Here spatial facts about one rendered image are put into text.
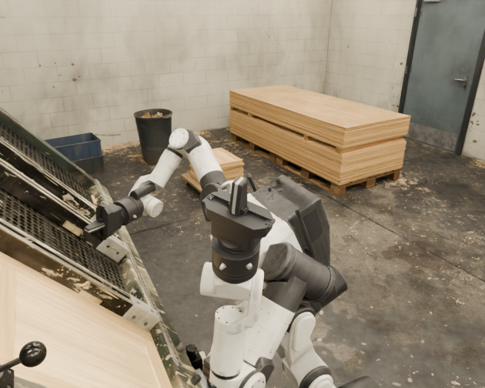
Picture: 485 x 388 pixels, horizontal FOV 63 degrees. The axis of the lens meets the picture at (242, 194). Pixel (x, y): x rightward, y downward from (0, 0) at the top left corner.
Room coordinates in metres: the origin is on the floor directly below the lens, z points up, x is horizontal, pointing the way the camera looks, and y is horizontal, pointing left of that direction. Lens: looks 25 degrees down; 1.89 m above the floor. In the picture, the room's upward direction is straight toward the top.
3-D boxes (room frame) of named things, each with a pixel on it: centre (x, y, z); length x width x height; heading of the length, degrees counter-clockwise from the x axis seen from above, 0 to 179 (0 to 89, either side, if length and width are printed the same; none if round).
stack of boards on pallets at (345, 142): (5.27, -0.87, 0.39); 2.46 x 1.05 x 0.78; 31
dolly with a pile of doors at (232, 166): (4.19, 0.36, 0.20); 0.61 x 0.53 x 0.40; 31
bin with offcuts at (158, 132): (5.20, 1.18, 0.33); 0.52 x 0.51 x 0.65; 31
